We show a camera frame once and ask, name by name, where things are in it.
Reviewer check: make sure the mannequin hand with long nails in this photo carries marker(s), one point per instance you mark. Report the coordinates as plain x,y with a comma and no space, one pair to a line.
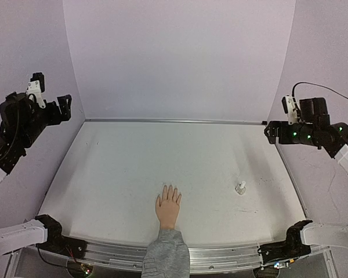
167,207

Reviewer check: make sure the grey sleeve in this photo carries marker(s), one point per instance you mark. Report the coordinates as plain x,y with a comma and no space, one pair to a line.
167,256

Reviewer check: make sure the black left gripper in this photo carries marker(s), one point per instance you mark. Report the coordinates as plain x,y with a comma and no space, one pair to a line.
58,117

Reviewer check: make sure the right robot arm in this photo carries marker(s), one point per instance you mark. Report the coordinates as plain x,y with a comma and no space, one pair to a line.
309,123

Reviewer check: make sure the aluminium back rail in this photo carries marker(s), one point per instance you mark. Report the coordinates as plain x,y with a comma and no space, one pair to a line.
186,121

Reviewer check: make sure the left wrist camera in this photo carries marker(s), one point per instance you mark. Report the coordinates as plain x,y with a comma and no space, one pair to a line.
36,87

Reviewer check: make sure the aluminium front rail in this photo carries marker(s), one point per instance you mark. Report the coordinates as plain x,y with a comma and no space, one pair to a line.
115,260

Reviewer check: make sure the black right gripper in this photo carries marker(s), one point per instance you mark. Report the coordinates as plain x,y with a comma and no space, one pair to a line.
277,132

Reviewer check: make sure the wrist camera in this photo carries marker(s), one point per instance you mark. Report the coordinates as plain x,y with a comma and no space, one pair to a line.
36,87
291,109

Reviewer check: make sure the aluminium rail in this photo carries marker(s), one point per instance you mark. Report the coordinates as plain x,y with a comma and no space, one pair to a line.
186,121
115,260

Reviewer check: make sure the clear nail polish bottle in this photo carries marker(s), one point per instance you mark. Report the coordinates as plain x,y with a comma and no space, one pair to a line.
240,189

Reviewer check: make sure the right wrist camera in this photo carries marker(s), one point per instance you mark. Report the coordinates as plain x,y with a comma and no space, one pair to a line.
291,109

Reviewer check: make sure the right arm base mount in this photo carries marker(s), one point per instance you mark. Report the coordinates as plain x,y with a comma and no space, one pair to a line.
282,251

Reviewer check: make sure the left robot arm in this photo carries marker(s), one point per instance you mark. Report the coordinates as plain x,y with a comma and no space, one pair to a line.
23,120

